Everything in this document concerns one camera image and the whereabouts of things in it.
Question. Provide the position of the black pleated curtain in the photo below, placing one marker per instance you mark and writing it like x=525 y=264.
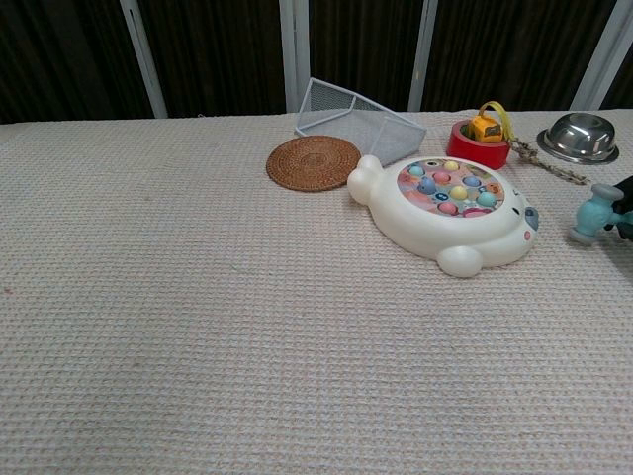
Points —
x=222 y=54

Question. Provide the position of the teal grey toy hammer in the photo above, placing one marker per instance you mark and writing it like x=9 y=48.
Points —
x=591 y=215

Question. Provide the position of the beige waffle-weave tablecloth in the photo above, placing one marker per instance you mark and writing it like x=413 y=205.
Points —
x=198 y=307

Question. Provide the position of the grey mesh metal tray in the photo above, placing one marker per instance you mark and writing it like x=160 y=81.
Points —
x=346 y=128

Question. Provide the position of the stainless steel bowl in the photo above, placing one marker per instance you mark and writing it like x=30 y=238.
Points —
x=581 y=138

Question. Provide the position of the red tape roll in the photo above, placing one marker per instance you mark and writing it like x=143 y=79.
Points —
x=477 y=154

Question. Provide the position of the white metal frame post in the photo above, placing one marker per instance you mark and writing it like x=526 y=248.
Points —
x=601 y=54
x=423 y=54
x=143 y=59
x=294 y=54

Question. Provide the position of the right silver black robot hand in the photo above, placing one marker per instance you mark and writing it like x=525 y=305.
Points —
x=624 y=195

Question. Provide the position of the white seal fishing toy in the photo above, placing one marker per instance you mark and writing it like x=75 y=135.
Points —
x=420 y=232

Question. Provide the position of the round brown woven coaster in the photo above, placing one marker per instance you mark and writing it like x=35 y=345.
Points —
x=312 y=163

